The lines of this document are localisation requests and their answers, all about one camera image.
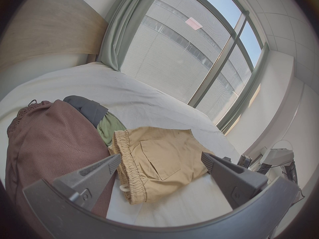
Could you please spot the grey-green curtain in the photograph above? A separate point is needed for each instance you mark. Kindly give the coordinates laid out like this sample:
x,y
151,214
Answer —
x,y
119,33

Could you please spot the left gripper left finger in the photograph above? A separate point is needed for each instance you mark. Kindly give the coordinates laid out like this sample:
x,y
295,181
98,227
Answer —
x,y
84,185

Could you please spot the dark brown shorts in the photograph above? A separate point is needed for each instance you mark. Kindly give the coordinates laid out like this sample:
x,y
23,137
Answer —
x,y
49,138

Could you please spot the window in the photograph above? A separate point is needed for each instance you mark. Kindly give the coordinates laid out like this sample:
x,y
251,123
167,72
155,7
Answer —
x,y
174,58

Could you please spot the green garment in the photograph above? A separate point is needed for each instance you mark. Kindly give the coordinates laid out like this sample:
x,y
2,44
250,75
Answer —
x,y
109,128

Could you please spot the black garment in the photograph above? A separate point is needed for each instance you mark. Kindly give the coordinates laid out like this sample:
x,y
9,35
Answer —
x,y
84,108

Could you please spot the bed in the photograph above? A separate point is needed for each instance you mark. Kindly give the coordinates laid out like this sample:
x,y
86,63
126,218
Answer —
x,y
149,101

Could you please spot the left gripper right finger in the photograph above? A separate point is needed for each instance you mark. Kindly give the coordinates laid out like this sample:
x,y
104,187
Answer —
x,y
239,183

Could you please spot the tan shorts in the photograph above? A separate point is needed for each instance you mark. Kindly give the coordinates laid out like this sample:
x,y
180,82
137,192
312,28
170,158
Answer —
x,y
162,153

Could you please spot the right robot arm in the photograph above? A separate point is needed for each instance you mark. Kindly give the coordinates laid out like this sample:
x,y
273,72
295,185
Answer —
x,y
276,157

